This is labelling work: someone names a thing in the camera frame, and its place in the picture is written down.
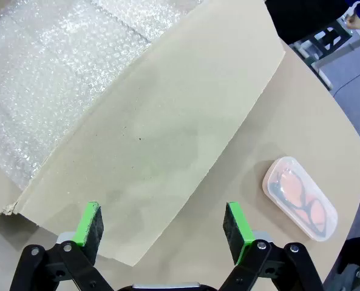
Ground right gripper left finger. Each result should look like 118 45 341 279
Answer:
9 201 117 291

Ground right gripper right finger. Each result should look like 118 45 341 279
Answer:
218 201 325 291

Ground pink toothbrush case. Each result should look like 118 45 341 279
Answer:
262 156 339 243

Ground black-framed orange-lens glasses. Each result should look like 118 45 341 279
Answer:
270 169 328 239

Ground person's right hand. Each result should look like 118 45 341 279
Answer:
345 13 360 30

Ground open brown cardboard box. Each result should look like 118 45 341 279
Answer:
0 0 287 267

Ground clear bubble wrap sheet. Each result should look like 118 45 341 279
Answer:
0 0 205 192

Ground black plastic stool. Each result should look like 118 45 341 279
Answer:
301 18 355 61

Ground person in blue hoodie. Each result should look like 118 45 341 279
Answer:
264 0 360 45

